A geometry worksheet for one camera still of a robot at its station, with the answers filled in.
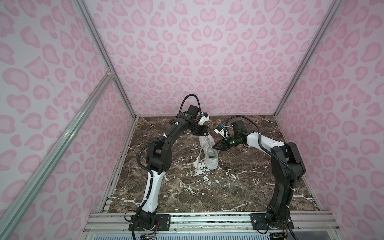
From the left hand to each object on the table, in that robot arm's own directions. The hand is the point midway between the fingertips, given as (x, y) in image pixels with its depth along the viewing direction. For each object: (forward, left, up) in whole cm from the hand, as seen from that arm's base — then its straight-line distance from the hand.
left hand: (208, 131), depth 94 cm
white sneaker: (-6, +1, -3) cm, 7 cm away
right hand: (-8, -4, -2) cm, 9 cm away
